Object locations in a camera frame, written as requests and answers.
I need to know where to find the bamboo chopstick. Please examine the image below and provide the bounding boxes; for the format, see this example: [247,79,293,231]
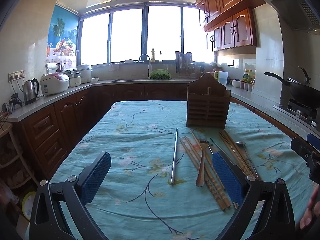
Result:
[190,130,225,190]
[219,130,258,178]
[180,137,231,211]

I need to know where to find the metal spoon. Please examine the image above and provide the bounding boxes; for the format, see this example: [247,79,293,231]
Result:
[236,141,259,179]

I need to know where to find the dark wooden chopstick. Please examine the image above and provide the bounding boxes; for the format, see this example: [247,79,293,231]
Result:
[209,138,237,165]

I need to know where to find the silver metal chopstick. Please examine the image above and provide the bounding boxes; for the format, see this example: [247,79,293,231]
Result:
[170,129,178,185]

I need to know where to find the person's right hand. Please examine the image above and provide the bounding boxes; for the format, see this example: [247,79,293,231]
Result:
[299,185,320,229]

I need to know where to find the gas stove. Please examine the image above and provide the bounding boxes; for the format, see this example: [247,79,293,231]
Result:
[273,99,319,128]

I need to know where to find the black wok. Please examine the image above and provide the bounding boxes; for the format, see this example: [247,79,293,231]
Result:
[264,72,320,109]

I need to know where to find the cooking oil bottles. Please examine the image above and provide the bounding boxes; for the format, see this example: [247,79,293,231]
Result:
[242,69,255,83]

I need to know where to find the brown wooden utensil holder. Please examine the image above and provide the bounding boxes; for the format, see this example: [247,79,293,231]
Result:
[187,72,231,129]

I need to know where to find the clear measuring jug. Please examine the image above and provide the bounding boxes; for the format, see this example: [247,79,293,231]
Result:
[213,70,228,86]

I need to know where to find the teal floral tablecloth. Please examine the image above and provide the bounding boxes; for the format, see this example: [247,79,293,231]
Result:
[51,101,316,239]

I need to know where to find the stainless electric kettle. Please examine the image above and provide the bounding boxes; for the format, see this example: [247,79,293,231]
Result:
[23,78,39,105]

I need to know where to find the white pink rice cooker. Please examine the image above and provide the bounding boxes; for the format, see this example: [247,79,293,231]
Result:
[40,72,69,96]

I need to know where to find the knife rack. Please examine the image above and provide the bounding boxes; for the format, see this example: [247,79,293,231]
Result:
[175,51,193,73]

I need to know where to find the grey range hood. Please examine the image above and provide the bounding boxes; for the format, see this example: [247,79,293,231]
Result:
[264,0,319,35]

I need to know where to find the white slow cooker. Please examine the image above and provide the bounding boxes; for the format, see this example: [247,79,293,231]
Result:
[76,64,92,84]

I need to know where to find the upper wooden cabinets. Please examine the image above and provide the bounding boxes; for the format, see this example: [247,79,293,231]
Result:
[195,0,265,51]

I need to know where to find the green colander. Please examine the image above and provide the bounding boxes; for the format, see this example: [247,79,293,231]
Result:
[149,69,171,80]

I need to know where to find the chrome sink faucet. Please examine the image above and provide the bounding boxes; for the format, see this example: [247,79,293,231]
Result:
[138,54,151,63]

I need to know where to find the wall power sockets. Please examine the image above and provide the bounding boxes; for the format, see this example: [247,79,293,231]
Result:
[8,69,25,82]

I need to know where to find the tropical wall poster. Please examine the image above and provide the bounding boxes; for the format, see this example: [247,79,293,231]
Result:
[46,5,80,71]

